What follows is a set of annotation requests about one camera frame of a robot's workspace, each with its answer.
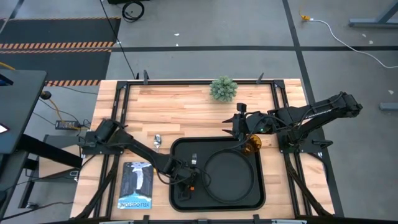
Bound Yellowstone waterfall picture book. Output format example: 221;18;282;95
116;161;155;210

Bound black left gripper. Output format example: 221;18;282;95
169;162;200;201

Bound black desk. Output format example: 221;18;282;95
0;68;83;224

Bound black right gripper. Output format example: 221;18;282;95
221;111;275;138

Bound long black floor cable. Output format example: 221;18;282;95
98;0;139;80

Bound grey desk foot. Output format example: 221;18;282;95
379;101;398;112
348;0;398;30

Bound silver metal spoon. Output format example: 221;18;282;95
152;133;163;154

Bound amber faceted plastic cup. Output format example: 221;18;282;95
240;134;263;157

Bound yellow floor cable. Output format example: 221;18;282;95
0;61;82;131

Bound white floor cable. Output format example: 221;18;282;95
308;17;398;70

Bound black mat with hazard stripes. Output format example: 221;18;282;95
0;49;113;87
0;16;123;50

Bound black power adapter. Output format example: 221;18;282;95
54;119;79;131

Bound black serving tray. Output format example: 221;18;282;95
168;136;267;213

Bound coiled black cable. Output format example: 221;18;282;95
121;0;146;24

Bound potted green artificial succulent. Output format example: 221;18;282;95
208;75;239;103

